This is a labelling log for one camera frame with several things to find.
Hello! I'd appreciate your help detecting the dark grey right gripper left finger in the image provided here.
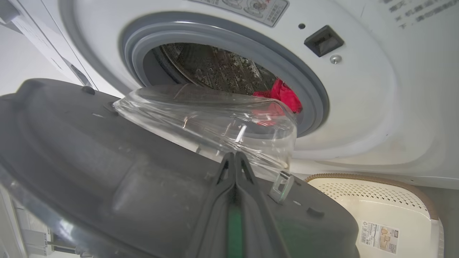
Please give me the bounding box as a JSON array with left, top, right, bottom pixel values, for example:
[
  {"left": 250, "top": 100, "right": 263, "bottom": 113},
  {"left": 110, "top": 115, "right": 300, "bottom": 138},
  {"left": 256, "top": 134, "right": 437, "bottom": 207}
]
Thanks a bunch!
[{"left": 186, "top": 152, "right": 236, "bottom": 258}]

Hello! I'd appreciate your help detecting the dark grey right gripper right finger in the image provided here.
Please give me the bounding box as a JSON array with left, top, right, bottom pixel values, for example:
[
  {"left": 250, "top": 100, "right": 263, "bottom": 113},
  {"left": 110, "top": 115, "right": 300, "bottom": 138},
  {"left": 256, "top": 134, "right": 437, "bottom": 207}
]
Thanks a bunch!
[{"left": 235, "top": 152, "right": 291, "bottom": 258}]

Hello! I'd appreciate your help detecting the red and white garment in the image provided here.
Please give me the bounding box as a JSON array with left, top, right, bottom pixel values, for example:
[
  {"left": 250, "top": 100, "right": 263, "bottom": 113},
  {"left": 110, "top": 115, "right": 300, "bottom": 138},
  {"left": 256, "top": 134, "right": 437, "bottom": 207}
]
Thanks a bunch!
[{"left": 252, "top": 78, "right": 303, "bottom": 126}]

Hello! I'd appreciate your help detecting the grey washing machine door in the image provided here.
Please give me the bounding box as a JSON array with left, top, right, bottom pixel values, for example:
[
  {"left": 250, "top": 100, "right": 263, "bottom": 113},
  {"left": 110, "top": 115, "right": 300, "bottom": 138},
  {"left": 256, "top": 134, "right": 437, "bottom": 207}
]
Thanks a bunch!
[{"left": 0, "top": 79, "right": 360, "bottom": 258}]

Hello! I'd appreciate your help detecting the cream perforated laundry basket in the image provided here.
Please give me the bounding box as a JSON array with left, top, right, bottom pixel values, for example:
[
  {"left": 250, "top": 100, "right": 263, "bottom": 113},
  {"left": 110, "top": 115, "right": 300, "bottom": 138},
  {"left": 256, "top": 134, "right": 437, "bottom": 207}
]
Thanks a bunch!
[{"left": 305, "top": 174, "right": 445, "bottom": 258}]

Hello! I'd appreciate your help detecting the white washing machine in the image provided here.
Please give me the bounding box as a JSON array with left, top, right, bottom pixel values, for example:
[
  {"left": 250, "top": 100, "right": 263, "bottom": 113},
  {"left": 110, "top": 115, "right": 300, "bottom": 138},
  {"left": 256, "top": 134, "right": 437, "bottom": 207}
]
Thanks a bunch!
[{"left": 0, "top": 0, "right": 459, "bottom": 190}]

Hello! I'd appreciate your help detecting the paper product label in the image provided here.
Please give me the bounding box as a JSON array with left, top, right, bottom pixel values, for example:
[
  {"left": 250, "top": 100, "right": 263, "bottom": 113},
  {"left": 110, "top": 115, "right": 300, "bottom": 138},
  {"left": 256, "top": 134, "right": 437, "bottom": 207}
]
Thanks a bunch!
[{"left": 360, "top": 220, "right": 400, "bottom": 255}]

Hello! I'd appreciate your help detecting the grey warning sticker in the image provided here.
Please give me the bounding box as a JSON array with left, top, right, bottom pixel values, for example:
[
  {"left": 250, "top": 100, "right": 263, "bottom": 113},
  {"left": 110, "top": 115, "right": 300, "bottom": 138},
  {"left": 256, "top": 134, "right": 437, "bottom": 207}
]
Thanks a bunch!
[{"left": 190, "top": 0, "right": 289, "bottom": 28}]

